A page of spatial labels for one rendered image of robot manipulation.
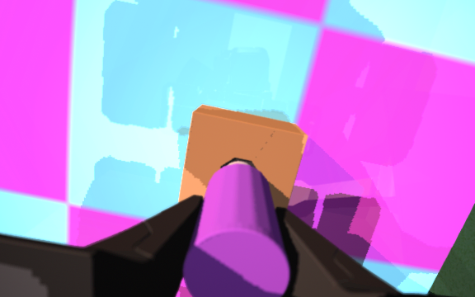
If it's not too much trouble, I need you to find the orange block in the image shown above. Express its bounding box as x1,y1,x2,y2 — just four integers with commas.
178,104,308,209

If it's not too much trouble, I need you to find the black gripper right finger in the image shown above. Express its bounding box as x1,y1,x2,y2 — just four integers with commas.
275,207,451,297

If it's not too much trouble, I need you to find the purple cylinder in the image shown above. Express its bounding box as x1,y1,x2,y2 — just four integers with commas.
183,163,290,297

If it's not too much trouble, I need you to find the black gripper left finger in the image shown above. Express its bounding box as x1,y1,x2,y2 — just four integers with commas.
0,195,203,297

